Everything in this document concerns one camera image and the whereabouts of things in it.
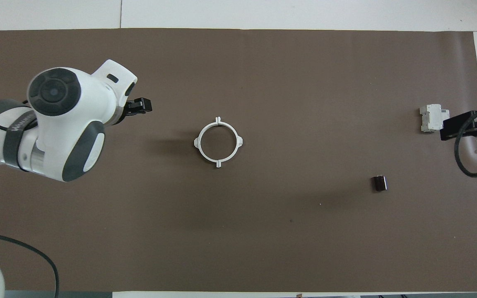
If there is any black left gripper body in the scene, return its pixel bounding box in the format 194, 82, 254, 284
113, 99, 135, 125

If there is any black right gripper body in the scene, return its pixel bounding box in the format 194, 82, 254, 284
440, 110, 477, 142

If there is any white half ring pipe clamp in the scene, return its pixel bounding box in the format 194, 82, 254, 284
218, 117, 244, 169
193, 117, 219, 169

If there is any grey circuit breaker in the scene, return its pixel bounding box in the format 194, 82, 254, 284
419, 104, 450, 133

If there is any dark brown small cylinder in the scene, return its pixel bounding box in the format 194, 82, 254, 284
371, 175, 388, 192

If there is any brown table mat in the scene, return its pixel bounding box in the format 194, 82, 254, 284
0, 28, 477, 293

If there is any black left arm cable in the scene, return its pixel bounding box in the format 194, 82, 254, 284
0, 227, 60, 298

